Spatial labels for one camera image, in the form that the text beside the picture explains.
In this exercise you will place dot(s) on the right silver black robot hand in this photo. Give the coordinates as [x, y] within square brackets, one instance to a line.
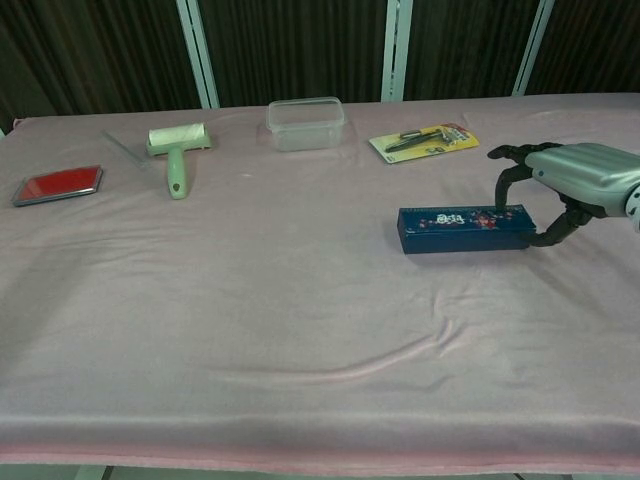
[580, 170]

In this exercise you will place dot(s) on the blue printed glasses case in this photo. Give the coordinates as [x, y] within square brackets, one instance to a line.
[450, 235]

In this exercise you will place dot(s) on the dark slatted partition panel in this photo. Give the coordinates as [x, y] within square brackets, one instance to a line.
[465, 45]
[595, 40]
[90, 50]
[300, 45]

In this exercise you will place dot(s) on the yellow razor blister pack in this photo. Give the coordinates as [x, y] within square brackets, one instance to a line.
[425, 142]

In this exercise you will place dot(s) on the clear plastic container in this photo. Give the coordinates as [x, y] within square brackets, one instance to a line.
[306, 125]

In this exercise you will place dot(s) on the pink tablecloth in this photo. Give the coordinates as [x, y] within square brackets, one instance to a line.
[280, 300]

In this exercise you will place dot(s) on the green lint roller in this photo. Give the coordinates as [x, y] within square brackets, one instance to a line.
[176, 165]

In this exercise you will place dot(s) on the red ink pad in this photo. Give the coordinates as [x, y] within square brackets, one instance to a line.
[60, 184]

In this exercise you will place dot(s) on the pale metal frame post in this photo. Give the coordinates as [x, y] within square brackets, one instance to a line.
[197, 50]
[397, 50]
[532, 50]

